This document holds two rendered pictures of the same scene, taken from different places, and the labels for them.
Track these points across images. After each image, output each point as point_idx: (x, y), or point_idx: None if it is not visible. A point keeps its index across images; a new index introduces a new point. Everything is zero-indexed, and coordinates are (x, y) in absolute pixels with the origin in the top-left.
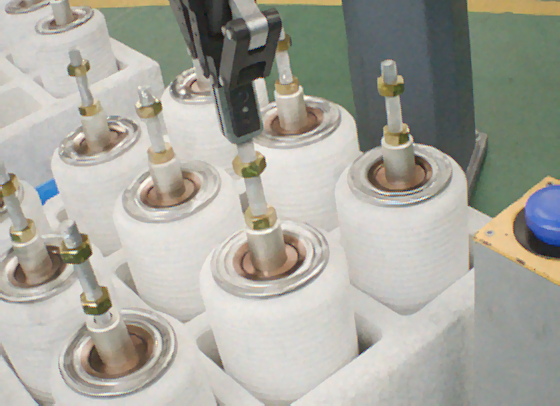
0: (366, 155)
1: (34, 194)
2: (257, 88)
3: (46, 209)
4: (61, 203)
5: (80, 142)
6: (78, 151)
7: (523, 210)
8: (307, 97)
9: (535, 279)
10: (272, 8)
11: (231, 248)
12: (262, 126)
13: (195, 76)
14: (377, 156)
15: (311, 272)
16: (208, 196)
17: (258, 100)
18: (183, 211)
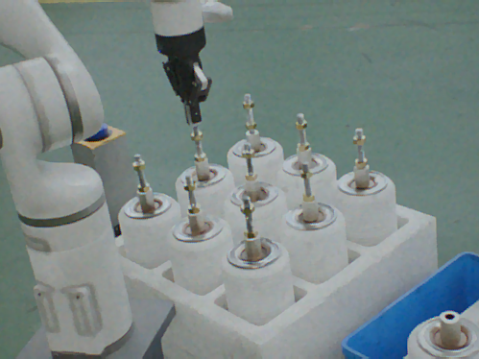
0: (161, 210)
1: (336, 195)
2: (223, 255)
3: (369, 255)
4: (360, 259)
5: (323, 215)
6: (320, 209)
7: (106, 137)
8: (189, 239)
9: None
10: (163, 61)
11: (218, 175)
12: (186, 122)
13: (265, 256)
14: (156, 210)
15: (186, 170)
16: (233, 190)
17: (184, 112)
18: (243, 184)
